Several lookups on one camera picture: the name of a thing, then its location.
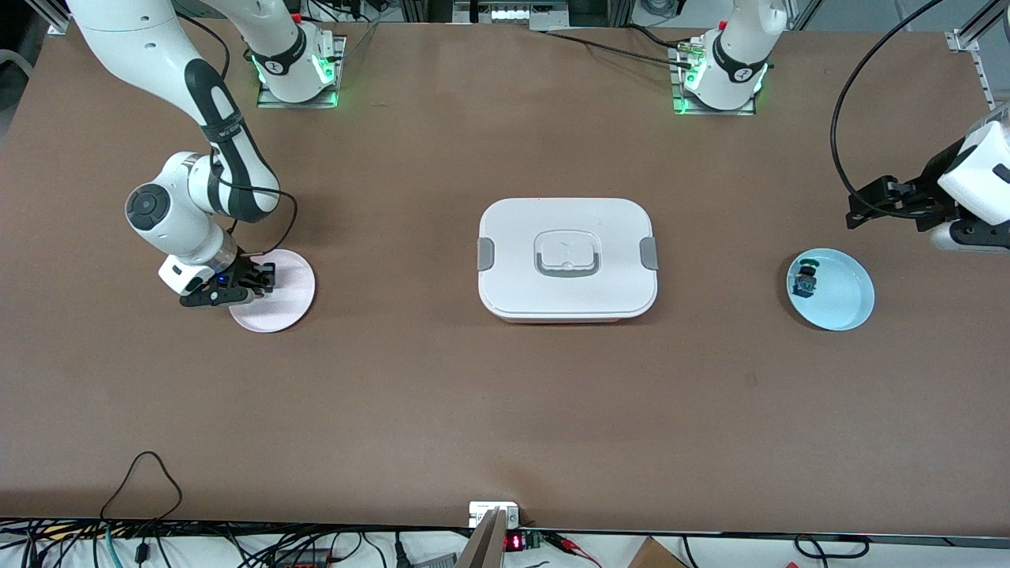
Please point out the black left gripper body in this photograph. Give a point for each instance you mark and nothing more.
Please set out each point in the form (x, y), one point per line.
(929, 186)

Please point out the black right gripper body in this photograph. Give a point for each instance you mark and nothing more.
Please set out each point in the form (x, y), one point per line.
(243, 274)

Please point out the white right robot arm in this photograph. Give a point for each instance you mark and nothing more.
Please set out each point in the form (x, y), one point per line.
(158, 55)

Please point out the pink round plate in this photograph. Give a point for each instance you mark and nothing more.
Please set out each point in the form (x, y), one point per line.
(288, 312)

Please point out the light blue round plate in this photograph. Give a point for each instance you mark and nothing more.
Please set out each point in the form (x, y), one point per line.
(840, 300)

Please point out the white lunch box grey latches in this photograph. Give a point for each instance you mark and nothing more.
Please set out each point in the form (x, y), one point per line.
(564, 292)

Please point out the white power strip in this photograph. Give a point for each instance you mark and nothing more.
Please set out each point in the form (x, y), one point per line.
(481, 511)

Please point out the red digit display module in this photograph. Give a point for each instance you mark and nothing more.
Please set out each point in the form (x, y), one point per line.
(514, 542)

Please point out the lit equipment rack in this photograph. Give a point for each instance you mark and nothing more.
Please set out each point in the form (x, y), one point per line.
(513, 12)

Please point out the brown cardboard box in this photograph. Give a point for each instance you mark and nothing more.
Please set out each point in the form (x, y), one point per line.
(655, 556)

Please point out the green black switch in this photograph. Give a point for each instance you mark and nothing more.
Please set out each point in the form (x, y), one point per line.
(805, 280)

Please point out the aluminium frame profile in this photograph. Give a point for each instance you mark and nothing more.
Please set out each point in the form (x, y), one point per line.
(55, 24)
(966, 39)

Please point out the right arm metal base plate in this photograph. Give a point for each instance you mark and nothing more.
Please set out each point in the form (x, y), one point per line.
(268, 104)

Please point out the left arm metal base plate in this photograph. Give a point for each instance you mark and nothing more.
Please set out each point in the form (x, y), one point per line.
(742, 112)

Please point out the grey wooden camera post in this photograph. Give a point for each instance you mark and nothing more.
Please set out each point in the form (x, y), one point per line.
(483, 548)

